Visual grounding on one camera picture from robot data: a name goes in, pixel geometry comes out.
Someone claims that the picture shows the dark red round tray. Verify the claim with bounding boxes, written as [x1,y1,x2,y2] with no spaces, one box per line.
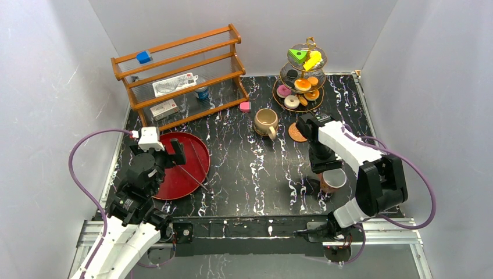
[154,132,210,200]

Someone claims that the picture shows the pink white mug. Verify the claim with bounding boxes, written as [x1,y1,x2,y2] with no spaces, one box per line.
[318,169,347,194]

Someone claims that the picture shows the woven coaster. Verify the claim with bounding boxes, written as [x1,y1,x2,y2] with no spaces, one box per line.
[253,125,269,137]
[288,123,307,142]

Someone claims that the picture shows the metal tongs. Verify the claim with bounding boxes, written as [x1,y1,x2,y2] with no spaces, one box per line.
[177,137,213,194]

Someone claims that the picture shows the round biscuit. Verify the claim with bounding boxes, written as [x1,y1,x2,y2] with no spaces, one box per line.
[307,76,319,87]
[298,95,308,106]

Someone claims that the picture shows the orange donut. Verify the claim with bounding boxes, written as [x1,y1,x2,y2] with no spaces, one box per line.
[294,78,312,92]
[304,90,320,101]

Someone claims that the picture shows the white cream donut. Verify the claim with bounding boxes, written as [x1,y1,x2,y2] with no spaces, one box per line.
[284,95,300,110]

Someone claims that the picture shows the beige mug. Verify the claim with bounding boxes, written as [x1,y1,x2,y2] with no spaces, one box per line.
[253,108,279,140]

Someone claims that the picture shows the pink donut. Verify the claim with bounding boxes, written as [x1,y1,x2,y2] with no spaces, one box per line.
[276,84,292,99]

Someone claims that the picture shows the black sandwich cookie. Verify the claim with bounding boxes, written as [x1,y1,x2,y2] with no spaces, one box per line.
[287,69,298,79]

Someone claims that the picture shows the yellow cake slice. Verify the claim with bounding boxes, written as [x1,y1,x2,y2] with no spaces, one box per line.
[303,51,323,70]

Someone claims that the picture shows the green cake wedge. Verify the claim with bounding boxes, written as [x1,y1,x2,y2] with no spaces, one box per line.
[287,49,309,64]

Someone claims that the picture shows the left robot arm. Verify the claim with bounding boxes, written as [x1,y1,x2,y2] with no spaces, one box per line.
[73,138,186,278]

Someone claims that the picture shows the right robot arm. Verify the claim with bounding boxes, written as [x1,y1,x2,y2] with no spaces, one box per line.
[295,113,408,241]

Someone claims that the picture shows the small white box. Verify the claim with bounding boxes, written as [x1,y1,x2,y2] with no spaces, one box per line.
[150,99,179,121]

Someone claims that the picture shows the blue jar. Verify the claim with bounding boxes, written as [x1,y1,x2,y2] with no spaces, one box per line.
[194,86,209,100]

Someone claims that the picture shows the white flat package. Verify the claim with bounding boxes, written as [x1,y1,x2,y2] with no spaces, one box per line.
[152,73,199,97]

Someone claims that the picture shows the glass three-tier dessert stand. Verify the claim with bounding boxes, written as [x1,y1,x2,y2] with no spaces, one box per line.
[272,37,328,113]

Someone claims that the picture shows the wooden three-tier shelf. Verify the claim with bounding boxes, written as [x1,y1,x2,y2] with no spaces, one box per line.
[110,24,249,131]

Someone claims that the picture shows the pink eraser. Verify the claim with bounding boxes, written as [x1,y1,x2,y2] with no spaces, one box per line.
[239,102,252,112]

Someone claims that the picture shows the blue block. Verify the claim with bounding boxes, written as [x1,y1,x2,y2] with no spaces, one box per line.
[135,51,152,65]

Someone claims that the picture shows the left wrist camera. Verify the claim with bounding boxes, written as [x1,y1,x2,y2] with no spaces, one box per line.
[131,126,165,152]

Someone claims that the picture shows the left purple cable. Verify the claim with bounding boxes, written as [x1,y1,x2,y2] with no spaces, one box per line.
[68,128,134,279]

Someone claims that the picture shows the black base frame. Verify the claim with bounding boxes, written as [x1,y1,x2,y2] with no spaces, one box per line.
[173,215,327,257]

